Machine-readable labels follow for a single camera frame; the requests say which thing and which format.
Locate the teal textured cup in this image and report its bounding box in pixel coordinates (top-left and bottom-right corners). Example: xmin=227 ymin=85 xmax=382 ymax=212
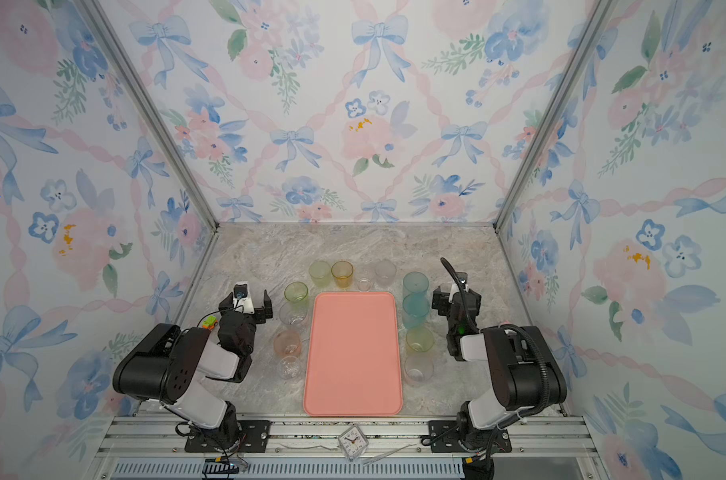
xmin=402 ymin=293 xmax=430 ymax=329
xmin=402 ymin=271 xmax=430 ymax=297

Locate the yellow green cup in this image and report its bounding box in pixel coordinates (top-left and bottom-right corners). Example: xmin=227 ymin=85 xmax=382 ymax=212
xmin=405 ymin=325 xmax=435 ymax=355

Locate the clear glass column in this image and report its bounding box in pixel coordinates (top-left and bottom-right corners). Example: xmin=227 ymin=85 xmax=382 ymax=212
xmin=278 ymin=302 xmax=309 ymax=330

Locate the clear pinkish cup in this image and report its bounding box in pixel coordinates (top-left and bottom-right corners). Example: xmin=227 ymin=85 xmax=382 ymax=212
xmin=403 ymin=352 xmax=434 ymax=386

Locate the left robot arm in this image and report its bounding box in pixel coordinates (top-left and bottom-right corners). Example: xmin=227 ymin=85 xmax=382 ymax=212
xmin=112 ymin=283 xmax=273 ymax=437

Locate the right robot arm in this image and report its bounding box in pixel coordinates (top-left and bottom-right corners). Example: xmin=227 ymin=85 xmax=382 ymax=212
xmin=431 ymin=285 xmax=568 ymax=449

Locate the pink rectangular tray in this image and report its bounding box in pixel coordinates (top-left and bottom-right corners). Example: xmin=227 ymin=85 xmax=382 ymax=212
xmin=303 ymin=292 xmax=403 ymax=417

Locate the orange green toy block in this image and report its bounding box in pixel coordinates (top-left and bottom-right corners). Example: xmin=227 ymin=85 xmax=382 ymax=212
xmin=201 ymin=315 xmax=218 ymax=330

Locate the pink tinted glass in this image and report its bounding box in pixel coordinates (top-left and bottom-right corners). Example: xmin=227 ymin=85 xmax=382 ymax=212
xmin=273 ymin=329 xmax=302 ymax=359

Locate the bright green glass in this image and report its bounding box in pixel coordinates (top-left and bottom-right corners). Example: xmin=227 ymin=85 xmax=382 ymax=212
xmin=284 ymin=281 xmax=309 ymax=305

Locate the small clear glass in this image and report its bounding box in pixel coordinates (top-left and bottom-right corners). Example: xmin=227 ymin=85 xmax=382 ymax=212
xmin=278 ymin=355 xmax=303 ymax=380

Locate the clear textured cup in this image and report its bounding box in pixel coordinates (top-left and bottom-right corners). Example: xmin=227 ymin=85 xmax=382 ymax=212
xmin=374 ymin=259 xmax=397 ymax=288

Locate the light green textured cup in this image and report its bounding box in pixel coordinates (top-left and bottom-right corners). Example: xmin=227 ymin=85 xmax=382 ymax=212
xmin=308 ymin=260 xmax=332 ymax=289

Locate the clear frosted cup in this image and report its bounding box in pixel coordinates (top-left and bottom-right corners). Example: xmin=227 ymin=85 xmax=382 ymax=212
xmin=355 ymin=266 xmax=375 ymax=292

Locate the amber yellow cup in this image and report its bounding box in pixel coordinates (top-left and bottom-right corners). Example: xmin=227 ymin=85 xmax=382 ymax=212
xmin=331 ymin=260 xmax=354 ymax=289

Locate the small white clock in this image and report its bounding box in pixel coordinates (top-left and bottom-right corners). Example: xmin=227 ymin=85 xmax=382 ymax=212
xmin=337 ymin=424 xmax=369 ymax=462

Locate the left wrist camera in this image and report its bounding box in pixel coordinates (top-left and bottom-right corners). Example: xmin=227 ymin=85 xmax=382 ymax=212
xmin=233 ymin=283 xmax=250 ymax=300

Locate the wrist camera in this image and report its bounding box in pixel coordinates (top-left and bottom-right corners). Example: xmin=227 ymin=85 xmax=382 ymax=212
xmin=450 ymin=271 xmax=468 ymax=295
xmin=233 ymin=283 xmax=250 ymax=300

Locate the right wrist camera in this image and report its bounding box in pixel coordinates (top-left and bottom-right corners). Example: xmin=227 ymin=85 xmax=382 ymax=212
xmin=450 ymin=271 xmax=468 ymax=295

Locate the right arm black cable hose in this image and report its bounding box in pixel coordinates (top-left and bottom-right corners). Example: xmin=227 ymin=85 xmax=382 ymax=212
xmin=439 ymin=257 xmax=551 ymax=421

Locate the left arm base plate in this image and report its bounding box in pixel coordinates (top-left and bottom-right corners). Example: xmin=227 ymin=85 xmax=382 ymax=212
xmin=183 ymin=420 xmax=271 ymax=454

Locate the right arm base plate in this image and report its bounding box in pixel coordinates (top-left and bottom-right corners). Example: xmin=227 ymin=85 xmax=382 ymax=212
xmin=420 ymin=420 xmax=512 ymax=455

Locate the aluminium front rail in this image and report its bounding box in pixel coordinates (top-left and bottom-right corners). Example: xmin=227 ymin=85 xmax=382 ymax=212
xmin=85 ymin=414 xmax=608 ymax=479

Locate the right corner aluminium post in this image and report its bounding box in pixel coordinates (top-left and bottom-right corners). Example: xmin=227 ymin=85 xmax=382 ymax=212
xmin=493 ymin=0 xmax=615 ymax=236

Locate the corner aluminium post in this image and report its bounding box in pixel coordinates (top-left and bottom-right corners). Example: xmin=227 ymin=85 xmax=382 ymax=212
xmin=74 ymin=0 xmax=219 ymax=232
xmin=493 ymin=0 xmax=615 ymax=236

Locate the left corner aluminium post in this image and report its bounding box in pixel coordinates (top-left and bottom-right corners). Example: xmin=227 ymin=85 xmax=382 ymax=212
xmin=74 ymin=0 xmax=219 ymax=232

